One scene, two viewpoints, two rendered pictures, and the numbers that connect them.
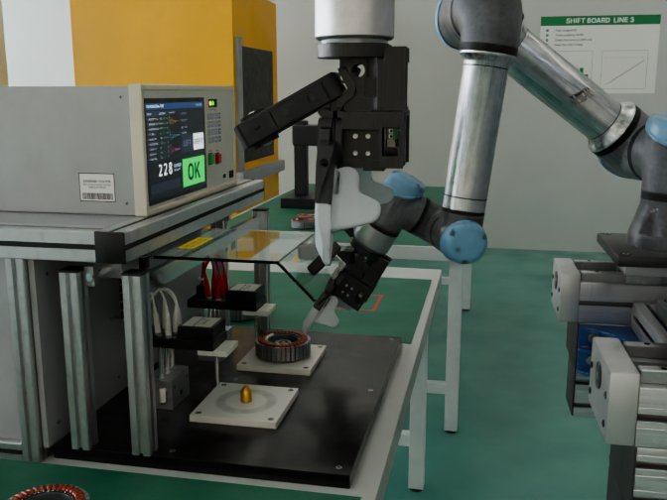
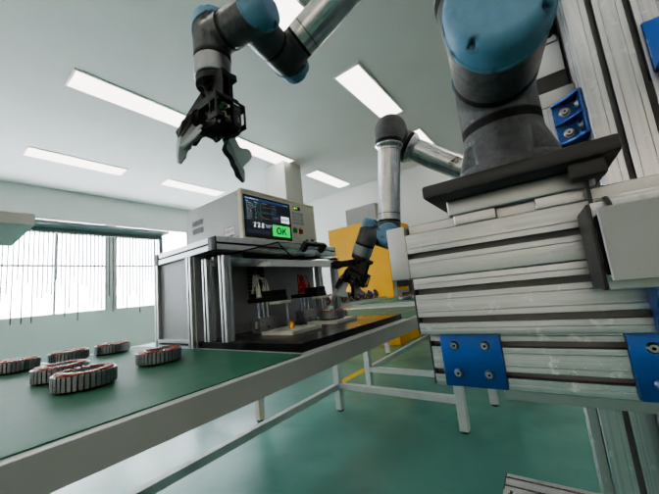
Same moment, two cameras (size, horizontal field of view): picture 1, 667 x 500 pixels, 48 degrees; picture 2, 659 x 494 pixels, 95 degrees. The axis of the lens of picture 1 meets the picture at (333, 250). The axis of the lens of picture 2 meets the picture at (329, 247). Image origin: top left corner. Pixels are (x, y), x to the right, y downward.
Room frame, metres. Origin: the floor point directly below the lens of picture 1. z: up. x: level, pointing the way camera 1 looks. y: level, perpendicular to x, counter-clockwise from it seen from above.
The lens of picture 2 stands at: (0.30, -0.44, 0.90)
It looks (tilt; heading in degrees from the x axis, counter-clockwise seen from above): 8 degrees up; 24
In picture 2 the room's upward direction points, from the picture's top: 6 degrees counter-clockwise
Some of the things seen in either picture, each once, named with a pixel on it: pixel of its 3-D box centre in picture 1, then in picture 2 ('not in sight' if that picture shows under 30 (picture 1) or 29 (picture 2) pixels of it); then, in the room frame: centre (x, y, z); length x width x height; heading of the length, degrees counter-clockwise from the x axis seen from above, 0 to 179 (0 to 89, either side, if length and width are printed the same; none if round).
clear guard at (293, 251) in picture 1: (235, 260); (281, 257); (1.22, 0.16, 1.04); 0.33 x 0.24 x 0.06; 78
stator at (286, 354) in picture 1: (283, 345); (331, 314); (1.47, 0.10, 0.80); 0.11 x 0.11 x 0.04
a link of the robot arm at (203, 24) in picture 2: not in sight; (212, 39); (0.74, -0.02, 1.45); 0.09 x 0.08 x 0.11; 88
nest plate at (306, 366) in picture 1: (283, 357); (331, 320); (1.47, 0.10, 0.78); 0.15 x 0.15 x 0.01; 78
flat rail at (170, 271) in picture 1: (211, 246); (289, 263); (1.37, 0.23, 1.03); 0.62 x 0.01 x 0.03; 168
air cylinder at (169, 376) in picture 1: (168, 386); (264, 323); (1.26, 0.29, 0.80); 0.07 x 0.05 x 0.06; 168
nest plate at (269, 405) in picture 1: (246, 404); (291, 329); (1.23, 0.15, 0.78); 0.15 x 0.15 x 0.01; 78
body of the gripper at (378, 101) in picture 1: (361, 109); (217, 107); (0.74, -0.03, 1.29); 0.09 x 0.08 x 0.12; 80
